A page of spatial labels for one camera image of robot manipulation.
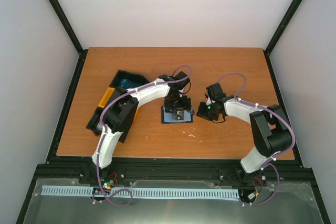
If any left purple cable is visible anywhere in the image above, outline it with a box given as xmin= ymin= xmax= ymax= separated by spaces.
xmin=96 ymin=65 xmax=194 ymax=207

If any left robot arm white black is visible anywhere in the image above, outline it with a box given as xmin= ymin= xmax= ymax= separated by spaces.
xmin=90 ymin=71 xmax=193 ymax=184

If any black bin with red cards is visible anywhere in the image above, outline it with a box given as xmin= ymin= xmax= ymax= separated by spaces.
xmin=85 ymin=107 xmax=132 ymax=144

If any light blue cable duct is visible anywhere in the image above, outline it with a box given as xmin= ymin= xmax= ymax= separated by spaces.
xmin=41 ymin=185 xmax=239 ymax=201

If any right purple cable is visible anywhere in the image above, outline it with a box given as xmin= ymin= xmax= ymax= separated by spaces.
xmin=216 ymin=73 xmax=296 ymax=206

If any blue card stack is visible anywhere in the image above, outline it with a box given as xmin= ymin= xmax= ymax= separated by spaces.
xmin=119 ymin=79 xmax=141 ymax=89

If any yellow bin with dark cards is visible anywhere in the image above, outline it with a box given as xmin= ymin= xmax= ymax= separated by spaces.
xmin=98 ymin=87 xmax=115 ymax=109

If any dark grey credit card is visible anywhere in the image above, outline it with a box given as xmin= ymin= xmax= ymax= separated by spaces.
xmin=173 ymin=110 xmax=184 ymax=121

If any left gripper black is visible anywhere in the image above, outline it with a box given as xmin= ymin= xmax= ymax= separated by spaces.
xmin=165 ymin=94 xmax=191 ymax=114

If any purple cable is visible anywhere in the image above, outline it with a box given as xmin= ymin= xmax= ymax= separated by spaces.
xmin=96 ymin=65 xmax=194 ymax=207
xmin=216 ymin=73 xmax=296 ymax=206

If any left frame post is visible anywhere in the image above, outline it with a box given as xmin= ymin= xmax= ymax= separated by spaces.
xmin=33 ymin=0 xmax=85 ymax=53

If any black bin with blue cards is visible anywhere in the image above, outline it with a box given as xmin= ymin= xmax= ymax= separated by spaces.
xmin=109 ymin=70 xmax=150 ymax=89

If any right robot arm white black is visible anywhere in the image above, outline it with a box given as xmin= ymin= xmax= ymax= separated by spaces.
xmin=196 ymin=83 xmax=295 ymax=185

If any black aluminium frame rail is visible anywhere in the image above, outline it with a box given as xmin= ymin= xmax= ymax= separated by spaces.
xmin=33 ymin=157 xmax=315 ymax=188

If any right frame post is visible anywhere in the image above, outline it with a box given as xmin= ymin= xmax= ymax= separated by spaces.
xmin=264 ymin=0 xmax=321 ymax=53

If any frame post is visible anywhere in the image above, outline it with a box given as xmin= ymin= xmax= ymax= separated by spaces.
xmin=33 ymin=0 xmax=85 ymax=53
xmin=264 ymin=0 xmax=321 ymax=53

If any blue leather card holder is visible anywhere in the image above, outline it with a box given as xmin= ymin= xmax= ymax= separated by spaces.
xmin=161 ymin=106 xmax=194 ymax=124

